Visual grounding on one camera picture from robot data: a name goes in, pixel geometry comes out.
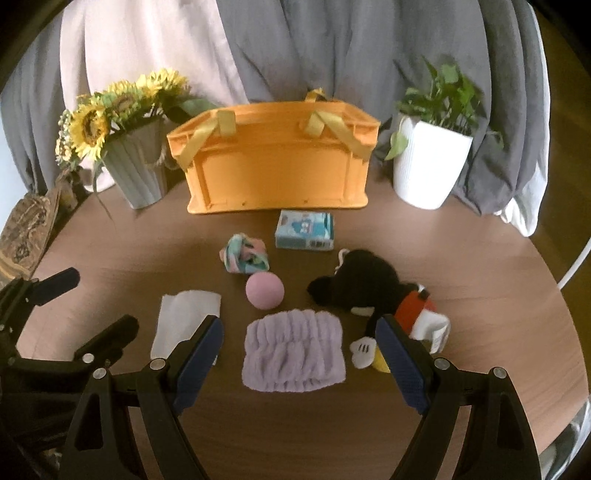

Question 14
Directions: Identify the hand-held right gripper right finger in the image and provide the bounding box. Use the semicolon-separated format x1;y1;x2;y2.
375;315;543;480

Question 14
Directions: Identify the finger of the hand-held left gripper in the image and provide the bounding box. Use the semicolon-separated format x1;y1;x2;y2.
0;267;81;352
14;315;139;370

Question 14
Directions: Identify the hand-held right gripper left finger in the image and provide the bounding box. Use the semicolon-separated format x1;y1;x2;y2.
60;315;225;480

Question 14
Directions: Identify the white cloth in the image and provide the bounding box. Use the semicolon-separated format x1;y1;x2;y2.
150;290;221;360

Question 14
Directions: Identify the black mouse plush toy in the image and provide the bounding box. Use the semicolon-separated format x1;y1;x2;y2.
307;249;451;374

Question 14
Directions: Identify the pastel knotted cloth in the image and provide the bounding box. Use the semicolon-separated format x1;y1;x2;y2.
219;234;270;275

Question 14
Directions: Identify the blue tissue packet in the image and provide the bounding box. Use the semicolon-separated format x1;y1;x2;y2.
274;210;335;251

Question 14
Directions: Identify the orange storage basket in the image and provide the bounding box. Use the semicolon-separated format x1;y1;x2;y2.
166;89;380;216

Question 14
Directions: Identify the brown woven object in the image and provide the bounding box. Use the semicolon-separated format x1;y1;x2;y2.
0;182;63;287

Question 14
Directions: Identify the purple fluffy headband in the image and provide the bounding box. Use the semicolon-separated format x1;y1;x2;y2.
242;310;346;393

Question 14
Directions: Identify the pink ball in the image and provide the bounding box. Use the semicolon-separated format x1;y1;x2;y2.
246;272;284;310

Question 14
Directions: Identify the grey ribbed vase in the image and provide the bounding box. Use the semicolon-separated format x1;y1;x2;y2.
100;116;168;210

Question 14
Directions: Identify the sunflower bouquet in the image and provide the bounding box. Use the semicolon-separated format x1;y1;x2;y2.
54;68;219;185

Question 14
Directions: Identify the white sheer curtain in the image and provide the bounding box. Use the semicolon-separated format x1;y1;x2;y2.
500;185;552;237

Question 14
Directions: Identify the white ribbed plant pot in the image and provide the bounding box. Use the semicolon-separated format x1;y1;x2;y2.
392;116;474;210

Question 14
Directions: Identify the pale pink curtain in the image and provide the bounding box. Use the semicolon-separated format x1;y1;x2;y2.
59;0;252;191

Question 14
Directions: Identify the green leafy plant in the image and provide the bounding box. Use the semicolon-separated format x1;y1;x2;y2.
384;58;505;161

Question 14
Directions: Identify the grey curtain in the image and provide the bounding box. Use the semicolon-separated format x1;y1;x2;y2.
0;0;552;217

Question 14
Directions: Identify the white cable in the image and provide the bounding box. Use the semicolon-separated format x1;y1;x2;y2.
556;240;591;289

